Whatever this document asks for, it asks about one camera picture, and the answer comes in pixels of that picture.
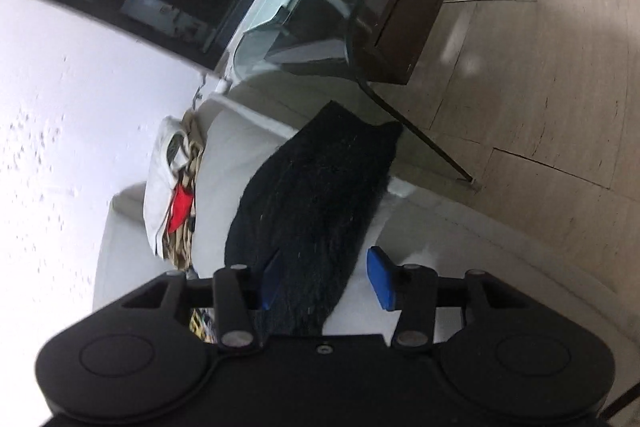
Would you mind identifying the black and white knit sweater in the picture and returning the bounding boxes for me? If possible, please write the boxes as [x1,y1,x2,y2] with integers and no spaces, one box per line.
[224,101,404,338]

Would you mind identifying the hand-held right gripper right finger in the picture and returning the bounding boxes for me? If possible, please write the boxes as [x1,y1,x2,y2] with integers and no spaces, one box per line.
[366,246,527,352]

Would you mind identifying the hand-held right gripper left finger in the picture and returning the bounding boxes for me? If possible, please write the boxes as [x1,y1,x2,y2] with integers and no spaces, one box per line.
[120,251,286,351]

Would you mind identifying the white sofa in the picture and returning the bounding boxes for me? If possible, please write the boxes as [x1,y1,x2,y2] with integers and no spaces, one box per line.
[92,97,628,349]

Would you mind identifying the white cable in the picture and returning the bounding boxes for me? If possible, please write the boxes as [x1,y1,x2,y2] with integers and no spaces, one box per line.
[191,72,233,106]

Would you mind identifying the red garment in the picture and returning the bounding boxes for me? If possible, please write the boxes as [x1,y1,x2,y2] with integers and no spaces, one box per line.
[167,186,195,233]

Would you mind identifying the white folded garment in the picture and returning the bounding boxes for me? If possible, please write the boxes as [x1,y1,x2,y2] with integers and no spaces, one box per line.
[142,116,206,258]

